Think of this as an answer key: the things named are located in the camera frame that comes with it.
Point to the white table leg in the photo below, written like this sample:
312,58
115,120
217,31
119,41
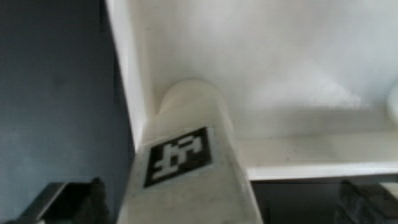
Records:
188,187

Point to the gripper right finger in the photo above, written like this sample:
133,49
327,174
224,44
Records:
368,203

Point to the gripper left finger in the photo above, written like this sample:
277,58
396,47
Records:
67,204

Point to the white square tabletop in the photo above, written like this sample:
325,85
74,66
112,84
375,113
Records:
298,58

